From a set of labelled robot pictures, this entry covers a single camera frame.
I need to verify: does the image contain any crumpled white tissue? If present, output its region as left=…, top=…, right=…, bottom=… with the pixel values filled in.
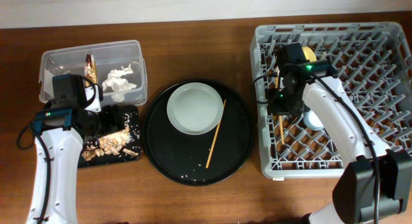
left=102, top=63, right=137, bottom=92

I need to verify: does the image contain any blue plastic cup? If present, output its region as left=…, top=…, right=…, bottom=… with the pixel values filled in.
left=303, top=110, right=324, bottom=131

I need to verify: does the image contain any grey plastic dishwasher rack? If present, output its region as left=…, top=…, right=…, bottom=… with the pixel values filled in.
left=250, top=22, right=411, bottom=180

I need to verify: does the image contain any wooden chopstick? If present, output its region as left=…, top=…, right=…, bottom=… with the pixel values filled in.
left=275, top=69, right=285, bottom=145
left=205, top=99, right=227, bottom=169

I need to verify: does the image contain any pale green plate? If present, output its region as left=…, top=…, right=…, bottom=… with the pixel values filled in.
left=166, top=82, right=223, bottom=135

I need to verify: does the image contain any clear plastic waste bin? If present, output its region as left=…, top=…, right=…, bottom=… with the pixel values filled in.
left=39, top=40, right=147, bottom=106

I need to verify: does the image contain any gold foil wrapper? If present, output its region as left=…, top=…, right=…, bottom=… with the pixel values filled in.
left=84, top=54, right=98, bottom=84

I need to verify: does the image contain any food scraps pile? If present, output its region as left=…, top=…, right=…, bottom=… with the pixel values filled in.
left=81, top=113, right=142, bottom=165

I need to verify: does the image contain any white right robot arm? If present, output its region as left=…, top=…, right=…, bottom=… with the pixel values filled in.
left=275, top=60, right=411, bottom=223

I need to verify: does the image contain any yellow bowl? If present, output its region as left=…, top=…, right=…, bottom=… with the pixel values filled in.
left=302, top=46, right=317, bottom=62

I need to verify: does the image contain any round black tray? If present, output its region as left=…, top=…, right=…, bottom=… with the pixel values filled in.
left=140, top=79, right=255, bottom=186

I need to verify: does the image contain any black rectangular tray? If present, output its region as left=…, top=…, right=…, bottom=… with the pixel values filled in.
left=78, top=105, right=142, bottom=168

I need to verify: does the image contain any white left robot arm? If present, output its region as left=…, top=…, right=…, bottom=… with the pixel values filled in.
left=26, top=102, right=124, bottom=223

